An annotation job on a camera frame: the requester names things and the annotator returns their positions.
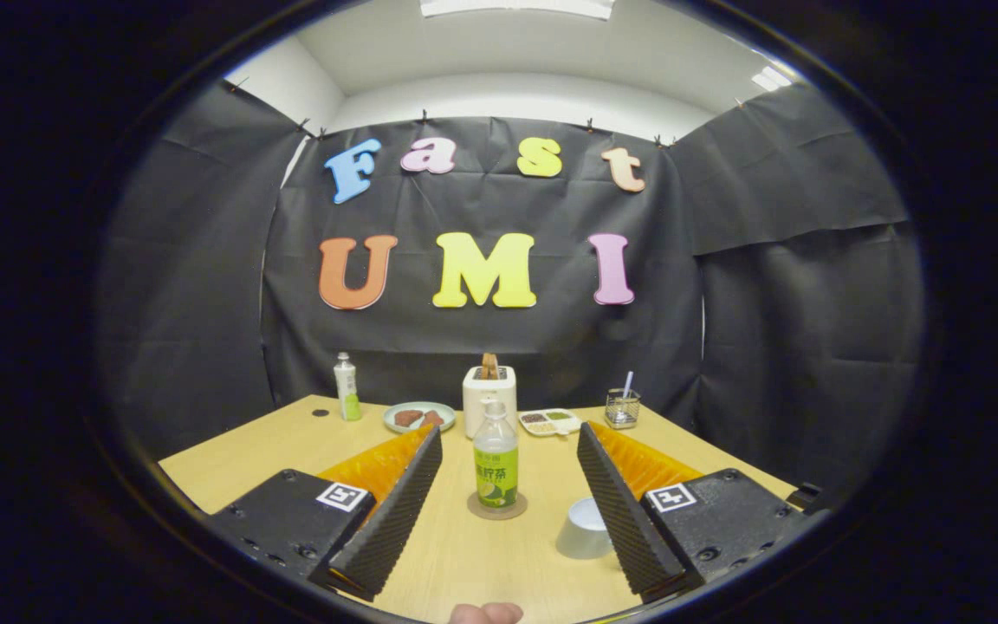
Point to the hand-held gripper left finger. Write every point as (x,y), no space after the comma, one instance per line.
(395,516)

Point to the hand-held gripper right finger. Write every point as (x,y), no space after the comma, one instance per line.
(616,511)

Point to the white cup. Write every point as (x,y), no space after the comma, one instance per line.
(584,533)

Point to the round brown coaster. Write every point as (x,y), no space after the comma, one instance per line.
(475,510)

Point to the clear juice bottle green label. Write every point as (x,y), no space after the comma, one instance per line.
(496,472)

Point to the small white green bottle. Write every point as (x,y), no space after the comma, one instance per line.
(347,394)

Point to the wooden table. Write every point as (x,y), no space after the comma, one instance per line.
(464,563)

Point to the pale green plate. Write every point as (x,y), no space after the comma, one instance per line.
(399,427)

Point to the brown meat piece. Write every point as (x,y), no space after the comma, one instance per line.
(435,419)
(408,419)

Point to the white divided snack tray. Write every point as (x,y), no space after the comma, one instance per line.
(549,423)

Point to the white straw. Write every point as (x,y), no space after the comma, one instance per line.
(628,383)

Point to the white toaster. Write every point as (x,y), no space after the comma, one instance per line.
(475,407)

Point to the brown bread slice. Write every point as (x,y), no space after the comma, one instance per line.
(489,366)

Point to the black backdrop cloth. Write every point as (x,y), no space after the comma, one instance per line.
(204,303)

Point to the small ceiling light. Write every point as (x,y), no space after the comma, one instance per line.
(772,78)

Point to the long ceiling light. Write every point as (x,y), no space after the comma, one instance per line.
(516,8)

